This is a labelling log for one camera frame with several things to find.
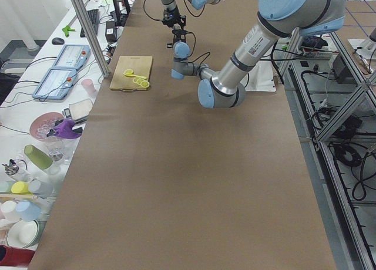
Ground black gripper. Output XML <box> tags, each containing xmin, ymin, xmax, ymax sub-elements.
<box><xmin>172</xmin><ymin>29</ymin><xmax>186</xmax><ymax>43</ymax></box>
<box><xmin>163</xmin><ymin>7</ymin><xmax>186</xmax><ymax>27</ymax></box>

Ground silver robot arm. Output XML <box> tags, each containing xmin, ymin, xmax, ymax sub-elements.
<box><xmin>161</xmin><ymin>0</ymin><xmax>221</xmax><ymax>29</ymax></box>
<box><xmin>171</xmin><ymin>0</ymin><xmax>345</xmax><ymax>109</ymax></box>

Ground pink plastic cup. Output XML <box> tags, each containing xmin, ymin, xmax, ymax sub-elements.
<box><xmin>81</xmin><ymin>79</ymin><xmax>96</xmax><ymax>97</ymax></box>

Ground grey blue cup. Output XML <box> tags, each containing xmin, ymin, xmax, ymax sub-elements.
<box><xmin>28</xmin><ymin>180</ymin><xmax>53</xmax><ymax>198</ymax></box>

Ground yellow cup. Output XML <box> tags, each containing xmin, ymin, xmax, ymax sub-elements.
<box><xmin>11</xmin><ymin>181</ymin><xmax>31</xmax><ymax>194</ymax></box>

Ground mint green cup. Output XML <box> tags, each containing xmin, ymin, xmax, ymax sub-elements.
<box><xmin>0</xmin><ymin>181</ymin><xmax>15</xmax><ymax>194</ymax></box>

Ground light blue cup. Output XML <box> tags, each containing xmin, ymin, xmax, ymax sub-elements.
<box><xmin>15</xmin><ymin>200</ymin><xmax>42</xmax><ymax>222</ymax></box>

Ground white cup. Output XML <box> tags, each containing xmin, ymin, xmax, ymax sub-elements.
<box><xmin>1</xmin><ymin>200</ymin><xmax>19</xmax><ymax>222</ymax></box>

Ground lemon slice outer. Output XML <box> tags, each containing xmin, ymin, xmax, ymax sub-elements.
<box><xmin>139</xmin><ymin>80</ymin><xmax>150</xmax><ymax>88</ymax></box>

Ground black power adapter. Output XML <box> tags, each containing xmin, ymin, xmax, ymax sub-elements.
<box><xmin>105</xmin><ymin>21</ymin><xmax>118</xmax><ymax>43</ymax></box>

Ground black keyboard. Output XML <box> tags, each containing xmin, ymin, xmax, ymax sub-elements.
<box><xmin>86</xmin><ymin>9</ymin><xmax>99</xmax><ymax>35</ymax></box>

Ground upper teach pendant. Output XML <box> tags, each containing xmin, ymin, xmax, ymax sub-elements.
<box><xmin>53</xmin><ymin>44</ymin><xmax>90</xmax><ymax>70</ymax></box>

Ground teach pendant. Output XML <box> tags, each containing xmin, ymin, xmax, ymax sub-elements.
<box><xmin>53</xmin><ymin>44</ymin><xmax>90</xmax><ymax>70</ymax></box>
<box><xmin>32</xmin><ymin>67</ymin><xmax>78</xmax><ymax>100</ymax></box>

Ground black computer mouse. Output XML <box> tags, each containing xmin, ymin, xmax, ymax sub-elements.
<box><xmin>51</xmin><ymin>38</ymin><xmax>65</xmax><ymax>45</ymax></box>

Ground white kitchen scale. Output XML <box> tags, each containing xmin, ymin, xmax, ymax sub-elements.
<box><xmin>69</xmin><ymin>99</ymin><xmax>93</xmax><ymax>120</ymax></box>

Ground lower teach pendant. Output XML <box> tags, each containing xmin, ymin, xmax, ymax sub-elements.
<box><xmin>32</xmin><ymin>67</ymin><xmax>78</xmax><ymax>100</ymax></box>

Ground purple cloth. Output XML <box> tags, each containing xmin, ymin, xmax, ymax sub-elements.
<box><xmin>46</xmin><ymin>119</ymin><xmax>83</xmax><ymax>139</ymax></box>

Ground pink bowl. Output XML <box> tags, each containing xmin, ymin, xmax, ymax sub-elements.
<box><xmin>29</xmin><ymin>112</ymin><xmax>63</xmax><ymax>142</ymax></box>

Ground metal pourer bottle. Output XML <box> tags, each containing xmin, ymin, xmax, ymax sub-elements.
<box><xmin>2</xmin><ymin>159</ymin><xmax>29</xmax><ymax>182</ymax></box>

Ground white bowl green rim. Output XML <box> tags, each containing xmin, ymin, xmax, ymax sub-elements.
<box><xmin>6</xmin><ymin>220</ymin><xmax>42</xmax><ymax>248</ymax></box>

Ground red container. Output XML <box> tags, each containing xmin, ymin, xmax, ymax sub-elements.
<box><xmin>1</xmin><ymin>245</ymin><xmax>35</xmax><ymax>267</ymax></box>

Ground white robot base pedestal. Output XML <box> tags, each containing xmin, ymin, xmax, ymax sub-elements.
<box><xmin>245</xmin><ymin>61</ymin><xmax>276</xmax><ymax>92</ymax></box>

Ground aluminium frame post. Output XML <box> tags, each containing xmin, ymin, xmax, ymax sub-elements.
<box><xmin>70</xmin><ymin>0</ymin><xmax>110</xmax><ymax>78</ymax></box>

